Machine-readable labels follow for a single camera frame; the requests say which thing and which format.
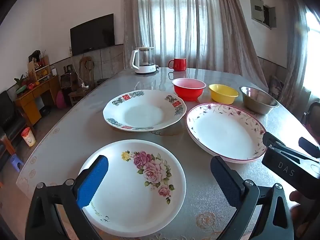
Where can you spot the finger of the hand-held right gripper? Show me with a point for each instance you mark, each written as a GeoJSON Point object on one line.
{"type": "Point", "coordinates": [272, 140]}
{"type": "Point", "coordinates": [308, 143]}

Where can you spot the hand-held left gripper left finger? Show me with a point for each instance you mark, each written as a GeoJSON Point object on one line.
{"type": "Point", "coordinates": [92, 180]}

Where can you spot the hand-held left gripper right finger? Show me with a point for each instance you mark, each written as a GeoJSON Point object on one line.
{"type": "Point", "coordinates": [225, 180]}

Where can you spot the white rose print plate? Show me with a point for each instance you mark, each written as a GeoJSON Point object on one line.
{"type": "Point", "coordinates": [130, 192]}

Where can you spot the stainless steel bowl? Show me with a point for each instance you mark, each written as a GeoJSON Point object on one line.
{"type": "Point", "coordinates": [257, 102]}

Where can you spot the pink rimmed floral plate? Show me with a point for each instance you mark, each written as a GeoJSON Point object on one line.
{"type": "Point", "coordinates": [225, 132]}

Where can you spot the yellow plastic bowl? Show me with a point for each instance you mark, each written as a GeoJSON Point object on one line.
{"type": "Point", "coordinates": [223, 93]}

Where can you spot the white plate with red characters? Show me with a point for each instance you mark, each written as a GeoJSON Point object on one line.
{"type": "Point", "coordinates": [145, 112]}

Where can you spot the red plastic bowl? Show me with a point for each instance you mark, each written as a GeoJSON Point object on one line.
{"type": "Point", "coordinates": [188, 90]}

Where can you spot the person's right hand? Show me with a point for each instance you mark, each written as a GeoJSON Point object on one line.
{"type": "Point", "coordinates": [297, 197]}

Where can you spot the dark oval back chair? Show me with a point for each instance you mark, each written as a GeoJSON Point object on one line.
{"type": "Point", "coordinates": [312, 112]}

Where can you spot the folded patterned cloth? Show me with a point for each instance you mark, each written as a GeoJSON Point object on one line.
{"type": "Point", "coordinates": [276, 86]}

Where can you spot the red and white bin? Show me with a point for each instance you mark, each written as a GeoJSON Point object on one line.
{"type": "Point", "coordinates": [28, 137]}

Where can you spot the blue plastic stool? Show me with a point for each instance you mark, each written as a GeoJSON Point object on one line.
{"type": "Point", "coordinates": [16, 161]}

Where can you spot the small wooden stool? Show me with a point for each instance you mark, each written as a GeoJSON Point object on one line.
{"type": "Point", "coordinates": [76, 96]}

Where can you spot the pink bag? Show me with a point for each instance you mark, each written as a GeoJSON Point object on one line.
{"type": "Point", "coordinates": [60, 100]}

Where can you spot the narrow beige sheer curtain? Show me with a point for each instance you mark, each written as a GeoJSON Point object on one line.
{"type": "Point", "coordinates": [296, 55]}

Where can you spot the white power strip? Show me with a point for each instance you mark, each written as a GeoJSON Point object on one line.
{"type": "Point", "coordinates": [85, 85]}

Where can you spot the orange wooden cabinet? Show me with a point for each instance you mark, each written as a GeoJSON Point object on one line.
{"type": "Point", "coordinates": [32, 100]}

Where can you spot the black sofa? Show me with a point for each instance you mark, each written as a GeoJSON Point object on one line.
{"type": "Point", "coordinates": [10, 120]}

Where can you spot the small black appliance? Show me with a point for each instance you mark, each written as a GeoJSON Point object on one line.
{"type": "Point", "coordinates": [66, 80]}

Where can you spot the rattan chair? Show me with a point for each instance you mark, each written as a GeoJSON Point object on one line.
{"type": "Point", "coordinates": [87, 72]}

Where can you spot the red mug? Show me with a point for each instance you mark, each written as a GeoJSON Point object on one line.
{"type": "Point", "coordinates": [178, 64]}

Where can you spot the green leafy plant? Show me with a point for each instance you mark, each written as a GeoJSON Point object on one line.
{"type": "Point", "coordinates": [21, 82]}

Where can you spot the small wooden shelf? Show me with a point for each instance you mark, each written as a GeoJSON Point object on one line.
{"type": "Point", "coordinates": [41, 70]}

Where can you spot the white glass electric kettle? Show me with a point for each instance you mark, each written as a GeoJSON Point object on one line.
{"type": "Point", "coordinates": [145, 62]}

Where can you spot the wide beige sheer curtain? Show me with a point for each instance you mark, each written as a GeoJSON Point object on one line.
{"type": "Point", "coordinates": [187, 17]}

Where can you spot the grey wall electrical panel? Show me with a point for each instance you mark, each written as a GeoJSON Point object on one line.
{"type": "Point", "coordinates": [257, 10]}

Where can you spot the black wall television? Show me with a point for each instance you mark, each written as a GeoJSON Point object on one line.
{"type": "Point", "coordinates": [92, 35]}

